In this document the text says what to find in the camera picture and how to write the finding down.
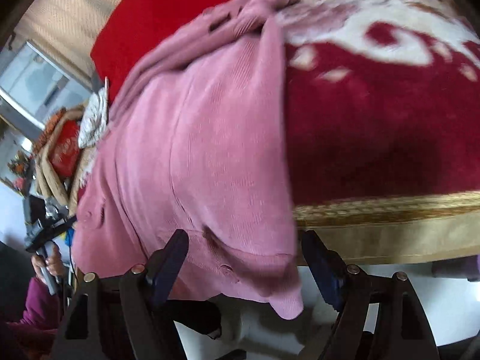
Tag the pink knitted sweater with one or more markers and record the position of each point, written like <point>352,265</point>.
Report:
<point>206,150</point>

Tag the dotted beige curtain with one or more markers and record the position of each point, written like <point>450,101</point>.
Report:
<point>67,15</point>

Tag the orange patterned folded cloth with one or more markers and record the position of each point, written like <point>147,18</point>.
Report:
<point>52,123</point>

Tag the red sofa cover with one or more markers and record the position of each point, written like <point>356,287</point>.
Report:
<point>157,11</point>

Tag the person's left forearm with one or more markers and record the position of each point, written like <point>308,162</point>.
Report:
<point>35,307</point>

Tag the white patterned pillow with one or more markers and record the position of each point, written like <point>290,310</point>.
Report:
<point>92,120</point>

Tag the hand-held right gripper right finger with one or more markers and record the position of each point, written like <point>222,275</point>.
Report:
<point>322,270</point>

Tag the flower ornament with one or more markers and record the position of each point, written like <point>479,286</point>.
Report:
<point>18,168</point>

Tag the beige coat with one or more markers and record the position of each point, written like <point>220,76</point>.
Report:
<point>48,183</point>

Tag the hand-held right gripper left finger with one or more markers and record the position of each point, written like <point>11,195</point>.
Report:
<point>170,266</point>

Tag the person's left hand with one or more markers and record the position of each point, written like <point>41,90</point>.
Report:
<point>52,266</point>

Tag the red floral blanket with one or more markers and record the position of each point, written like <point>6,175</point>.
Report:
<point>375,138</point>

